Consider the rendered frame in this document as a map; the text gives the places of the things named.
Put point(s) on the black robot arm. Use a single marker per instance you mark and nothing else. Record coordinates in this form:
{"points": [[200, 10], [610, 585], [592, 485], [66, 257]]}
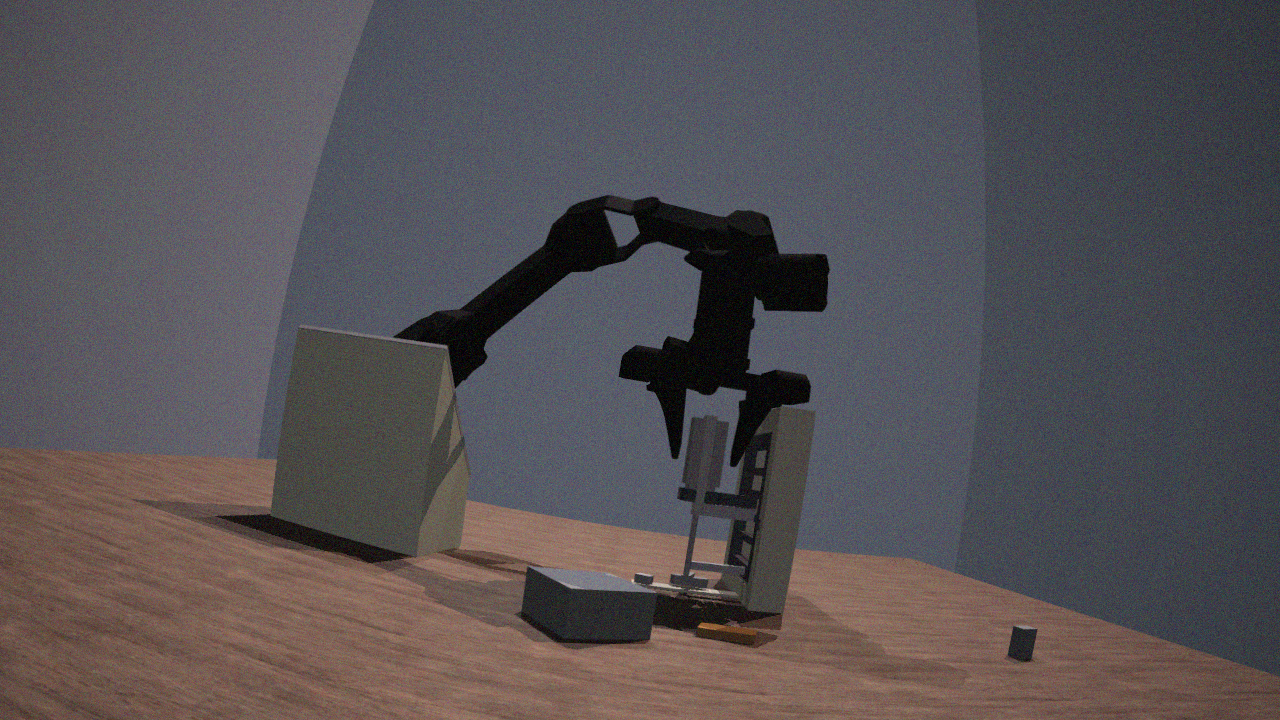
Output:
{"points": [[737, 255]]}

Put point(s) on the brown rectangular block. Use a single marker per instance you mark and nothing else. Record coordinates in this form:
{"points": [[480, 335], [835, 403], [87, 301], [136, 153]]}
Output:
{"points": [[727, 633]]}

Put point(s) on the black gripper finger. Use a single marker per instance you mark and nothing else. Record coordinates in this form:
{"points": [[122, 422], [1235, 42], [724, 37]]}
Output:
{"points": [[672, 398], [752, 413]]}

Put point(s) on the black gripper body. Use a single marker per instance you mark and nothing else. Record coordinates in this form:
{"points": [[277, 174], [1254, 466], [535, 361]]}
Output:
{"points": [[721, 345]]}

